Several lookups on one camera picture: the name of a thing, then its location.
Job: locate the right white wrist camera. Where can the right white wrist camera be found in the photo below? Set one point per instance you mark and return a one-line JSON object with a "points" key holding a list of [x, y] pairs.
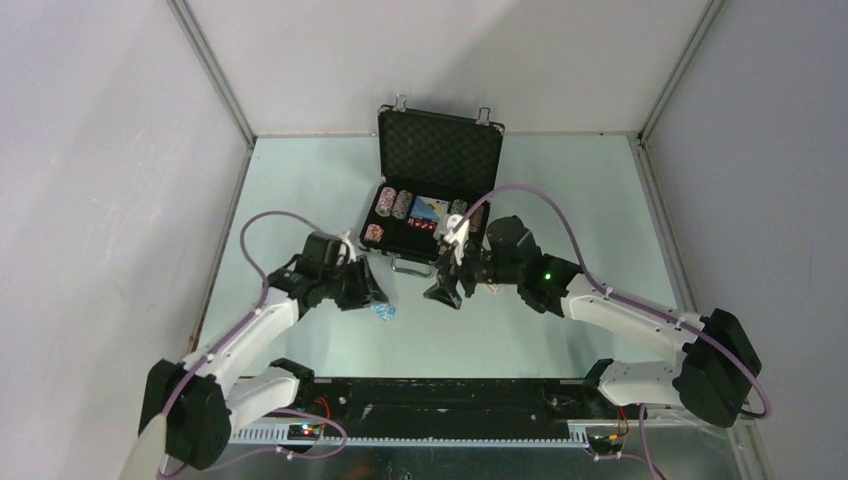
{"points": [[455, 230]]}

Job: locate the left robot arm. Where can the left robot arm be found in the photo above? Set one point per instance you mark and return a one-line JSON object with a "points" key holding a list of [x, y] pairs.
{"points": [[192, 407]]}

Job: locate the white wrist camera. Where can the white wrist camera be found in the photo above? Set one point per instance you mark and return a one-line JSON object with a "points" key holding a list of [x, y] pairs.
{"points": [[348, 253], [455, 230]]}

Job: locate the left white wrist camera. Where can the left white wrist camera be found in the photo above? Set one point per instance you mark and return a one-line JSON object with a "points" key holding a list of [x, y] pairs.
{"points": [[348, 253]]}

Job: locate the pink white chip stack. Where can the pink white chip stack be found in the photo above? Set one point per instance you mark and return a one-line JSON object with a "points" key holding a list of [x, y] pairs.
{"points": [[385, 201]]}

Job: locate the white ten chip stack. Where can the white ten chip stack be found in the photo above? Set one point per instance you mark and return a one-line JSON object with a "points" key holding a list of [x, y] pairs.
{"points": [[384, 311]]}

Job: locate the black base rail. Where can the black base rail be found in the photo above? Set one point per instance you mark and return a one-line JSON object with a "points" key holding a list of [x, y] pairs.
{"points": [[458, 409]]}

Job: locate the red white chip stack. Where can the red white chip stack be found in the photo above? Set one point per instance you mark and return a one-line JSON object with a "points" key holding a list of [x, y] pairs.
{"points": [[373, 233]]}

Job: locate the orange brown chip stack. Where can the orange brown chip stack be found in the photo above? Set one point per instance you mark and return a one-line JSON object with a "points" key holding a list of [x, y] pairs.
{"points": [[476, 219]]}

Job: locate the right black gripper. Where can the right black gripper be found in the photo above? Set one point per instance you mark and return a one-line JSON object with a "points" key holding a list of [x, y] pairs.
{"points": [[445, 289]]}

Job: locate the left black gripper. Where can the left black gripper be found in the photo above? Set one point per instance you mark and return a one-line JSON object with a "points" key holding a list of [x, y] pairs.
{"points": [[366, 292]]}

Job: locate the row of red dice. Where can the row of red dice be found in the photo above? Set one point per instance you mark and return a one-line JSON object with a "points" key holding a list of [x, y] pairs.
{"points": [[422, 224]]}

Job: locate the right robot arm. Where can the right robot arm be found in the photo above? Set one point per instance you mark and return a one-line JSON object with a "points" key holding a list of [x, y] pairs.
{"points": [[706, 363]]}

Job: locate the blue playing card box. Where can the blue playing card box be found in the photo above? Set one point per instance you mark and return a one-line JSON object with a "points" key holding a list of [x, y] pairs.
{"points": [[428, 208]]}

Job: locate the black poker set case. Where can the black poker set case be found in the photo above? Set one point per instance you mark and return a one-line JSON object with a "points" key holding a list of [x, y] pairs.
{"points": [[435, 155]]}

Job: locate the green chip stack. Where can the green chip stack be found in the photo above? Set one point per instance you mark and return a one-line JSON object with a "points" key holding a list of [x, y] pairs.
{"points": [[458, 207]]}

